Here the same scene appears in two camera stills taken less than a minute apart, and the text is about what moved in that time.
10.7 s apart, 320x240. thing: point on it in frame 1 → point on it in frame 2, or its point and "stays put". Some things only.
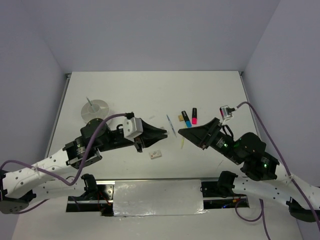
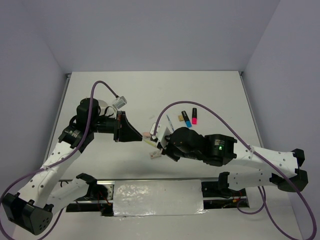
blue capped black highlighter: [186, 119] stays put
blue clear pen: [171, 126] stays put
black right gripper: [197, 133] → [166, 151]
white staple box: [155, 154] stays put
